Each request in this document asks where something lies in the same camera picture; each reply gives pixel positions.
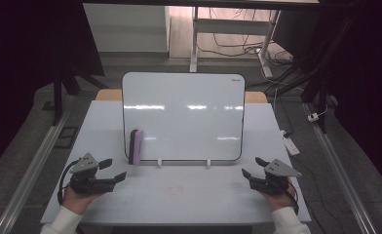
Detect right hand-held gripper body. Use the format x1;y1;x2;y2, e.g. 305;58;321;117
249;158;303;196

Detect black floor plate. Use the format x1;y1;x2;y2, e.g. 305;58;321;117
54;126;80;149

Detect person's right hand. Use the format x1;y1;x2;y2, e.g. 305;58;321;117
260;177;297;213

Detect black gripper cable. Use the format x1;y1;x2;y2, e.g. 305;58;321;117
287;176;300;215
57;159;81;206

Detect black and purple whiteboard eraser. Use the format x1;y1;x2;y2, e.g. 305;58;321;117
128;129;144;166

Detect wooden table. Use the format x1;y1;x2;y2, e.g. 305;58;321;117
95;89;269;104

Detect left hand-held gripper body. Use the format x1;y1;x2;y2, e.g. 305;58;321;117
69;152;115;195

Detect person's left hand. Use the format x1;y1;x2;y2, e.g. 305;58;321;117
61;185;102;215

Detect aluminium floor rail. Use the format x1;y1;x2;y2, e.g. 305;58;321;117
0;106;73;234
304;103;378;234

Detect black metal stand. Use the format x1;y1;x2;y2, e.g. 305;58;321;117
300;9;359;135

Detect white whiteboard with black rim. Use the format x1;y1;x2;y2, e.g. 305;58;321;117
121;71;247;163

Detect white metal desk frame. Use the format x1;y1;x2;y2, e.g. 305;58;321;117
189;6;282;79

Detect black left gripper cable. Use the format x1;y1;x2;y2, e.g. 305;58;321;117
57;159;81;206

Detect white cabinet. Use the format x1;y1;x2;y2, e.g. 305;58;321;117
82;3;171;53

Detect black tripod stand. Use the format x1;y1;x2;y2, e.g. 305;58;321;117
51;64;109;126

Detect white power strip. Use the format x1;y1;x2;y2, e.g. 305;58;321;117
281;130;301;156

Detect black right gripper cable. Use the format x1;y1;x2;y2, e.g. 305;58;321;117
287;176;300;215

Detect black floor cables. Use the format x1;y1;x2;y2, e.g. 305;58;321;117
197;8;307;96

